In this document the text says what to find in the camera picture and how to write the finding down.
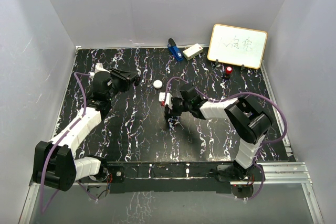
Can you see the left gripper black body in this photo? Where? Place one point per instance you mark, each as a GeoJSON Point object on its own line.
{"type": "Point", "coordinates": [119, 84]}

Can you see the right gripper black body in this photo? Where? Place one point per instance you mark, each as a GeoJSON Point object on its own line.
{"type": "Point", "coordinates": [177, 106]}

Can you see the black earbud charging case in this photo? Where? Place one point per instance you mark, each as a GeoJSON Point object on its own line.
{"type": "Point", "coordinates": [137, 80]}

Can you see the white earbud charging case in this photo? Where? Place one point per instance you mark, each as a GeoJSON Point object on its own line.
{"type": "Point", "coordinates": [157, 84]}

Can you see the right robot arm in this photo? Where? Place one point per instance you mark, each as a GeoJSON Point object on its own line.
{"type": "Point", "coordinates": [248, 118]}

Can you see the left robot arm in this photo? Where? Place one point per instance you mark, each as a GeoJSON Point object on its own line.
{"type": "Point", "coordinates": [55, 163]}

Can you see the blue stapler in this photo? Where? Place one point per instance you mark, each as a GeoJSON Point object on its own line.
{"type": "Point", "coordinates": [174, 50]}

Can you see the small white box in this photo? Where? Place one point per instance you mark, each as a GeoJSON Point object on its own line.
{"type": "Point", "coordinates": [192, 51]}

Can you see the red emergency stop button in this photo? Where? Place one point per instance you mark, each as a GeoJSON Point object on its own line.
{"type": "Point", "coordinates": [228, 72]}

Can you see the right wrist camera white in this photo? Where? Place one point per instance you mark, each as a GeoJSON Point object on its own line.
{"type": "Point", "coordinates": [165, 99]}

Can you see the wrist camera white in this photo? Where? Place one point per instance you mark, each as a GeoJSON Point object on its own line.
{"type": "Point", "coordinates": [97, 68]}
{"type": "Point", "coordinates": [165, 99]}

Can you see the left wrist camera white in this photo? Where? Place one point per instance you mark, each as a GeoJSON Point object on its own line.
{"type": "Point", "coordinates": [97, 68]}

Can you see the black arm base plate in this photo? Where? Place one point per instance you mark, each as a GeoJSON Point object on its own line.
{"type": "Point", "coordinates": [128, 177]}

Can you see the whiteboard with yellow frame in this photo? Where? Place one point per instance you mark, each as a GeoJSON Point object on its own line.
{"type": "Point", "coordinates": [237, 46]}

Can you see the aluminium rail frame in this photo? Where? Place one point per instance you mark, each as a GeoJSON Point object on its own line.
{"type": "Point", "coordinates": [200, 192]}

